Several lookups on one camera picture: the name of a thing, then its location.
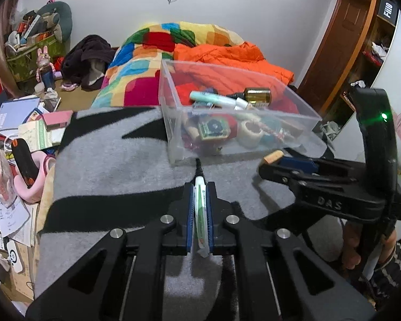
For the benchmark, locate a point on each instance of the small gold green box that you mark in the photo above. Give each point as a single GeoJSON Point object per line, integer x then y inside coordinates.
{"type": "Point", "coordinates": [214, 128]}

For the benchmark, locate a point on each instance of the wooden door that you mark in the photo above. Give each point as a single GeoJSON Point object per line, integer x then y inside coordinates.
{"type": "Point", "coordinates": [337, 40]}

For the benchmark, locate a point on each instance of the blue white notebook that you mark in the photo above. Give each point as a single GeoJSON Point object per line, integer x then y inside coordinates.
{"type": "Point", "coordinates": [13, 112]}

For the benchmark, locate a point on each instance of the green white book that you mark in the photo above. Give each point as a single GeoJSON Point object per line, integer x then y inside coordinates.
{"type": "Point", "coordinates": [36, 135]}

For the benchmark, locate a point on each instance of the pink cloth on floor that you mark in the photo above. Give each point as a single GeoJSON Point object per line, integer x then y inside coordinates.
{"type": "Point", "coordinates": [68, 87]}

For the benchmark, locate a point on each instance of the cardboard sheet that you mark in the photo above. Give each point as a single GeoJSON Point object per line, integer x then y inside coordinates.
{"type": "Point", "coordinates": [25, 284]}

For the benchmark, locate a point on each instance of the colourful patchwork blanket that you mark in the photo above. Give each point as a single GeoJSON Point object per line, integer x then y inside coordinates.
{"type": "Point", "coordinates": [137, 67]}

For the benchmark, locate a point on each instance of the pink plastic stand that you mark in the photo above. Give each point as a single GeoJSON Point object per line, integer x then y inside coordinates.
{"type": "Point", "coordinates": [30, 194]}

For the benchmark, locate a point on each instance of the orange down jacket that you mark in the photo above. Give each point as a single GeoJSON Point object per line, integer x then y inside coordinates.
{"type": "Point", "coordinates": [220, 57]}

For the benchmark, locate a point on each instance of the grey neck pillow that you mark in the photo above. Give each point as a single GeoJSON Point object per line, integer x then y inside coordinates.
{"type": "Point", "coordinates": [65, 16]}

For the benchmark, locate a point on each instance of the red object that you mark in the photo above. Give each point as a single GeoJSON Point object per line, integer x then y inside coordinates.
{"type": "Point", "coordinates": [187, 93]}

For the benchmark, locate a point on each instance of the black orange item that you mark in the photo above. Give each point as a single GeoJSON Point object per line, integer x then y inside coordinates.
{"type": "Point", "coordinates": [25, 164]}

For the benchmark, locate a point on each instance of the dark cloth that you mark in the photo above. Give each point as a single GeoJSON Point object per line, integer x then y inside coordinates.
{"type": "Point", "coordinates": [90, 48]}

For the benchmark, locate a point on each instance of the beige cosmetic tube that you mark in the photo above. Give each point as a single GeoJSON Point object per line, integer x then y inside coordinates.
{"type": "Point", "coordinates": [191, 132]}

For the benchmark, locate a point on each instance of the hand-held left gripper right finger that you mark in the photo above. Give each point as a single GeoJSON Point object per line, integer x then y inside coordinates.
{"type": "Point", "coordinates": [210, 217]}

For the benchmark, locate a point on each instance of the small pink box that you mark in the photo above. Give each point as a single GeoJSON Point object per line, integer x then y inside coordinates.
{"type": "Point", "coordinates": [56, 118]}

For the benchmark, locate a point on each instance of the clear plastic storage box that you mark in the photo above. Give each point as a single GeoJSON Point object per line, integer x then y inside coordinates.
{"type": "Point", "coordinates": [177, 147]}

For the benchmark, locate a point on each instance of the black sign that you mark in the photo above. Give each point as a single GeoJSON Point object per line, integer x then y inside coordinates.
{"type": "Point", "coordinates": [387, 10]}

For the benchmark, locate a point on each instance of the pink rabbit figure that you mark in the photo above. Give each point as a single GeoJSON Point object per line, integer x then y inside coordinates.
{"type": "Point", "coordinates": [45, 67]}

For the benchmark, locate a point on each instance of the person's right hand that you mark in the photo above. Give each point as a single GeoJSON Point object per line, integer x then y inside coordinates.
{"type": "Point", "coordinates": [351, 247]}

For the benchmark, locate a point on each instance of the green box of clutter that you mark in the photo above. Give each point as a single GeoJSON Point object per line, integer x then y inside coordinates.
{"type": "Point", "coordinates": [23, 63]}

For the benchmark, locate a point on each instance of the person's patterned pants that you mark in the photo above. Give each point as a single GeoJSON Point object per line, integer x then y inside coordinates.
{"type": "Point", "coordinates": [391, 274]}

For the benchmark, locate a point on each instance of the white cosmetic pen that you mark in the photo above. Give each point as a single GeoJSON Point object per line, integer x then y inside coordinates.
{"type": "Point", "coordinates": [232, 102]}

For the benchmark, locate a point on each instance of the grey black blanket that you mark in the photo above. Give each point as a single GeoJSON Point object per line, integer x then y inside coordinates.
{"type": "Point", "coordinates": [103, 160]}

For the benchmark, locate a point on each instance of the cork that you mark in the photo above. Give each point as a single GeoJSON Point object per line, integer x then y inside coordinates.
{"type": "Point", "coordinates": [274, 157]}

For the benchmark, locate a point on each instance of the pile of papers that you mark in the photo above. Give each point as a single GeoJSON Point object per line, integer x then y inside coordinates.
{"type": "Point", "coordinates": [10, 220]}

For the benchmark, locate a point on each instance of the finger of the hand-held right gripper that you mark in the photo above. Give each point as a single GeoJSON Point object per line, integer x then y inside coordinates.
{"type": "Point", "coordinates": [297, 164]}
{"type": "Point", "coordinates": [274, 174]}

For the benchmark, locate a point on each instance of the small white green tube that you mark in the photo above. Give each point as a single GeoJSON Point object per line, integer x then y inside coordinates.
{"type": "Point", "coordinates": [200, 207]}

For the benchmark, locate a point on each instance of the light green tube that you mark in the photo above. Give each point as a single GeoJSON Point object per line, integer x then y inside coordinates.
{"type": "Point", "coordinates": [204, 96]}

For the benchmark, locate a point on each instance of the white tape roll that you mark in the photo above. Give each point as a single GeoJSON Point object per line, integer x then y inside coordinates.
{"type": "Point", "coordinates": [250, 137]}

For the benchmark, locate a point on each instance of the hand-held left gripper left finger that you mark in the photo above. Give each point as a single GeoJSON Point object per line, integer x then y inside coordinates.
{"type": "Point", "coordinates": [188, 217]}

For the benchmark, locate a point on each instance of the brown glass bottle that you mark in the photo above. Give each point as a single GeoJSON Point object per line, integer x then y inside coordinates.
{"type": "Point", "coordinates": [257, 95]}

